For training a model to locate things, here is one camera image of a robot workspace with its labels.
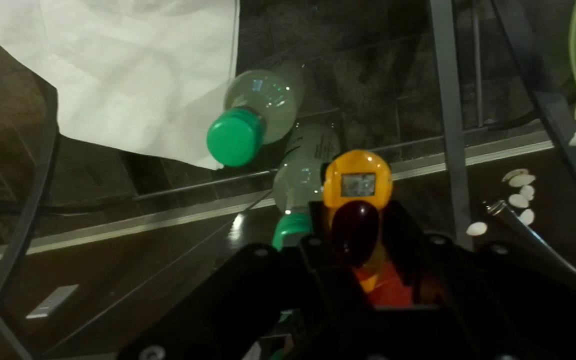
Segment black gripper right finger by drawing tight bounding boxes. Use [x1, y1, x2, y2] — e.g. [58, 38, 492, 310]
[384, 200, 455, 307]

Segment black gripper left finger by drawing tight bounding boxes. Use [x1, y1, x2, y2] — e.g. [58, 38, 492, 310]
[300, 202, 367, 314]

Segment orange toy car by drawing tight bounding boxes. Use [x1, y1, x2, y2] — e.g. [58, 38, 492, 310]
[321, 149, 411, 307]

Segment clear bottle green cap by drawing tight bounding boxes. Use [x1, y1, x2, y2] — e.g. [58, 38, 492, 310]
[205, 66, 304, 168]

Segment white paper napkin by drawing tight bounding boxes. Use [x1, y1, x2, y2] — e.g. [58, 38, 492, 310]
[0, 0, 240, 170]

